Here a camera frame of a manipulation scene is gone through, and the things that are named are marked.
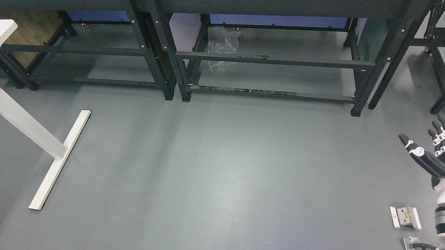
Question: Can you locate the black metal shelf right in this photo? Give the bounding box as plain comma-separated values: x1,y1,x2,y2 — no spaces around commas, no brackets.
144,0,432,117

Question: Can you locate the black metal shelf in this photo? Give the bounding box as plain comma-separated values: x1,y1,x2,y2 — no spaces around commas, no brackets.
144,0,432,117
0,0,176,101

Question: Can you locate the black metal shelf left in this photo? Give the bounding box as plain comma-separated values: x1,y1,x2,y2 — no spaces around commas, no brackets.
0,0,176,101

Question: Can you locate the silver floor socket plate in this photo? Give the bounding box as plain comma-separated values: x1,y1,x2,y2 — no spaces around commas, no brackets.
389,205,422,231

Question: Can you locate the clear plastic bag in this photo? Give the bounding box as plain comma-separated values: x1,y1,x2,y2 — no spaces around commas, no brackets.
207,26,241,74

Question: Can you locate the white table with leg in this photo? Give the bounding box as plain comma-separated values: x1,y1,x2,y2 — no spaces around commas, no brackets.
0,19,91,211

